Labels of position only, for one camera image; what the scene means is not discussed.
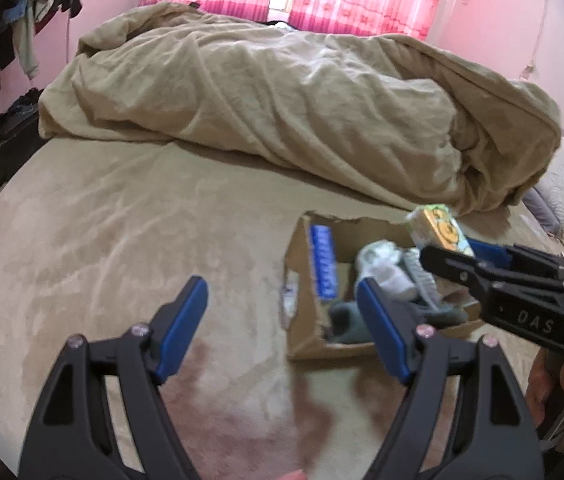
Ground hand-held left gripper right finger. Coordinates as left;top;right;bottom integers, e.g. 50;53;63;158
354;277;545;480

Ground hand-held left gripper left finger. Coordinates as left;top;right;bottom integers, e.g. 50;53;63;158
19;275;209;480

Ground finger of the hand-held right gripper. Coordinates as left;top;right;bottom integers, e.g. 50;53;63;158
419;244;513;307
468;237;564;282

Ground fuzzy grey-white sock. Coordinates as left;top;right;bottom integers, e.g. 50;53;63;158
402;250;444;307

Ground grey sock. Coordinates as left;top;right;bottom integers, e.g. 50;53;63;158
411;294;471;332
328;301;378;346

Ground green printed box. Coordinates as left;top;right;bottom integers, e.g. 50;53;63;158
406;204;476;259

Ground white sock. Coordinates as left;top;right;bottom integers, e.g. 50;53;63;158
354;240;420;297

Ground cardboard box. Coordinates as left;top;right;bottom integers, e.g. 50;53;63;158
282;211;483;361

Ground blue toothpaste box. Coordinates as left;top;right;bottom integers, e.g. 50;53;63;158
309;225;339;298

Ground person's right hand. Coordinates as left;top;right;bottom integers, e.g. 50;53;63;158
527;347;564;431

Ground grey pillow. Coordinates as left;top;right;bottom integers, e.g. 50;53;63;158
532;182;564;234

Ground beige duvet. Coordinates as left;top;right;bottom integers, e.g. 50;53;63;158
38;1;562;216

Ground black suitcase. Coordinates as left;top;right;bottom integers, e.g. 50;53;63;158
0;89;46;189

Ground dark clothes on suitcase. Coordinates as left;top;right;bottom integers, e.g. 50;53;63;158
16;87;44;112

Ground grey-green garment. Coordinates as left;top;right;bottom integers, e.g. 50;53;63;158
12;10;41;81

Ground blue garment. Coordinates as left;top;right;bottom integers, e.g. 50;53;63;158
4;0;30;27

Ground wall cable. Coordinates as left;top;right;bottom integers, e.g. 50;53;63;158
524;0;551;78

